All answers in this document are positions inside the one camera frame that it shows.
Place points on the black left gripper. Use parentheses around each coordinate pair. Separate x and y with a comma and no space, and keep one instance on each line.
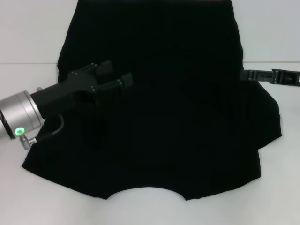
(65,90)

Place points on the black shirt with FREE print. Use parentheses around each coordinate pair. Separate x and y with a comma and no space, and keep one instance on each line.
(164,70)

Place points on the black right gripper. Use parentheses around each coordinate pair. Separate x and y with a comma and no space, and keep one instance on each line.
(290,78)

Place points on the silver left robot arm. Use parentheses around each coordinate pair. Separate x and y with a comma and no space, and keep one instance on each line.
(18,112)

